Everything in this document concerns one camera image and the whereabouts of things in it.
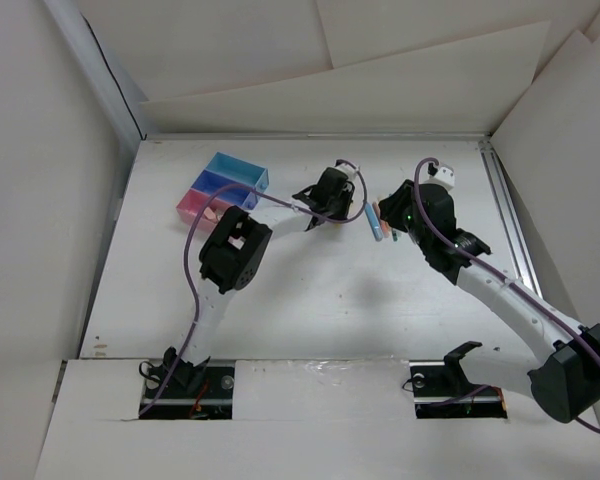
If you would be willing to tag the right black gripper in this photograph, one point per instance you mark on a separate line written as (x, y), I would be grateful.
(392, 205)

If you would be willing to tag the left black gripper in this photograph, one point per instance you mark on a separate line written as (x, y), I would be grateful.
(346, 195)

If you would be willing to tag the light blue utility knife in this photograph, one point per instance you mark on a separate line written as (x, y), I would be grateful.
(373, 222)

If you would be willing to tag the orange highlighter pen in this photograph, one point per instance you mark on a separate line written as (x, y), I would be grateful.
(383, 225)

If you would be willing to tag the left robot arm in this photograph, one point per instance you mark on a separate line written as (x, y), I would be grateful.
(231, 256)

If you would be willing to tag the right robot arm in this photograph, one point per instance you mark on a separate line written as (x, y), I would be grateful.
(563, 373)

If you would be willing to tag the light blue drawer box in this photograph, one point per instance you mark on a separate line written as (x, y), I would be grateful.
(239, 170)

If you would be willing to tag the dark blue drawer box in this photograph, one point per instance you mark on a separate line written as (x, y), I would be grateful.
(209, 182)

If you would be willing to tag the pink drawer box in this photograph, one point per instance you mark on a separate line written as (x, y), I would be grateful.
(194, 203)

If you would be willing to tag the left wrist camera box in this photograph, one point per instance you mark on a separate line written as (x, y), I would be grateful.
(350, 169)

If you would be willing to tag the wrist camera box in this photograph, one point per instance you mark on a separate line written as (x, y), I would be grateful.
(350, 169)
(441, 174)

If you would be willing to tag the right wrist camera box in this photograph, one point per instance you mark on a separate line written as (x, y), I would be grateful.
(441, 174)

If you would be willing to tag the aluminium rail right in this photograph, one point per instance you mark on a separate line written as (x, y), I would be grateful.
(523, 265)

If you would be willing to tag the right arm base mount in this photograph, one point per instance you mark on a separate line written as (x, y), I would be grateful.
(441, 390)

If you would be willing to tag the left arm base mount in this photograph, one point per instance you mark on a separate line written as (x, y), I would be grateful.
(212, 400)

